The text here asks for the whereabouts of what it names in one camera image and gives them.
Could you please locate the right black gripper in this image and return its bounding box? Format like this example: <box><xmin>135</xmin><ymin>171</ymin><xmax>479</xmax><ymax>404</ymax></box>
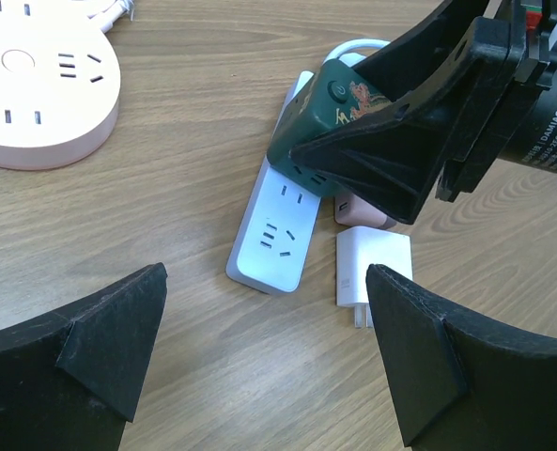
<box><xmin>290</xmin><ymin>1</ymin><xmax>553</xmax><ymax>225</ymax></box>

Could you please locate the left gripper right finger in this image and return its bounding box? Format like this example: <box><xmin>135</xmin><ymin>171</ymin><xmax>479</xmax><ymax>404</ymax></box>
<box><xmin>366</xmin><ymin>264</ymin><xmax>557</xmax><ymax>450</ymax></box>

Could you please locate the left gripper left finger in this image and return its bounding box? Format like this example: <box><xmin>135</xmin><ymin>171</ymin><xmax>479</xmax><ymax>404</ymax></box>
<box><xmin>0</xmin><ymin>263</ymin><xmax>167</xmax><ymax>450</ymax></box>

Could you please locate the dark green cube socket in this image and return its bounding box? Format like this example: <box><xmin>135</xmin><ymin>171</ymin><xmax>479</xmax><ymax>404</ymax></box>
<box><xmin>267</xmin><ymin>59</ymin><xmax>390</xmax><ymax>197</ymax></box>

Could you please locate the white cube adapter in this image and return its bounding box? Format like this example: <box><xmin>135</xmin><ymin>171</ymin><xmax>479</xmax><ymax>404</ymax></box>
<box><xmin>335</xmin><ymin>225</ymin><xmax>414</xmax><ymax>330</ymax></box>

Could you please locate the blue power strip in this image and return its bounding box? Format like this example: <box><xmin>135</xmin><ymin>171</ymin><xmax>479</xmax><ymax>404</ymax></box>
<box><xmin>224</xmin><ymin>70</ymin><xmax>324</xmax><ymax>296</ymax></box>

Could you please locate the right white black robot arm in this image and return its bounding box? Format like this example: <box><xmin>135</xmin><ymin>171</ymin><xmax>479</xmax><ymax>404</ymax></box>
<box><xmin>290</xmin><ymin>1</ymin><xmax>557</xmax><ymax>224</ymax></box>

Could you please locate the pink cube adapter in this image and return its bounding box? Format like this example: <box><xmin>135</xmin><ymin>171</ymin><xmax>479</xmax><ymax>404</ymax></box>
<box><xmin>334</xmin><ymin>192</ymin><xmax>397</xmax><ymax>229</ymax></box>

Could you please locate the pink round power strip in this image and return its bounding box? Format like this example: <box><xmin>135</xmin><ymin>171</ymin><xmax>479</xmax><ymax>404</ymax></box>
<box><xmin>0</xmin><ymin>1</ymin><xmax>132</xmax><ymax>171</ymax></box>

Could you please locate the blue cord with plug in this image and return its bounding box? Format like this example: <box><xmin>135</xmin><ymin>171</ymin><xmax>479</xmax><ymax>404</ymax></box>
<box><xmin>323</xmin><ymin>39</ymin><xmax>392</xmax><ymax>67</ymax></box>

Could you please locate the pink coiled cord with plug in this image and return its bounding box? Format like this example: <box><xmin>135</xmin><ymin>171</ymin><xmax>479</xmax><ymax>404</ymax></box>
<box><xmin>70</xmin><ymin>0</ymin><xmax>136</xmax><ymax>34</ymax></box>

